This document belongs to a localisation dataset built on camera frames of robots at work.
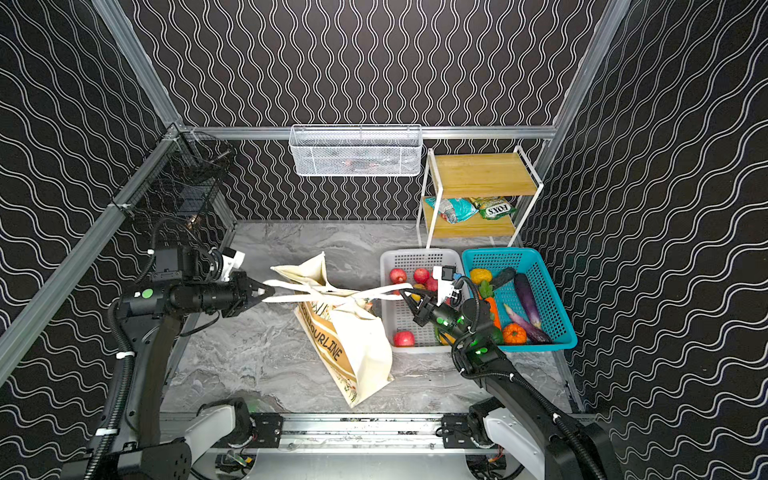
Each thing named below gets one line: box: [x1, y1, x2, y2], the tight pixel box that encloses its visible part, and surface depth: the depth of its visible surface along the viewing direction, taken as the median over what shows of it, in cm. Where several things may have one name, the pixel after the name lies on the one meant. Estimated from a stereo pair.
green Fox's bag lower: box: [471, 196, 517, 220], surface depth 102 cm
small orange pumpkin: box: [503, 323, 527, 345], surface depth 87 cm
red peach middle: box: [413, 268, 431, 284], surface depth 102 cm
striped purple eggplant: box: [504, 304, 552, 344], surface depth 90 cm
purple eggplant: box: [514, 273, 542, 328], surface depth 97 cm
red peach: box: [389, 268, 407, 284], surface depth 102 cm
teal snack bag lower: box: [424, 198, 479, 224], surface depth 101 cm
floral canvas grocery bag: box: [266, 252, 412, 408], surface depth 72 cm
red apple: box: [393, 331, 415, 347], surface depth 86 cm
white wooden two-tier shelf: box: [416, 146, 544, 249], surface depth 97 cm
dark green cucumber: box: [491, 267, 516, 289], surface depth 103 cm
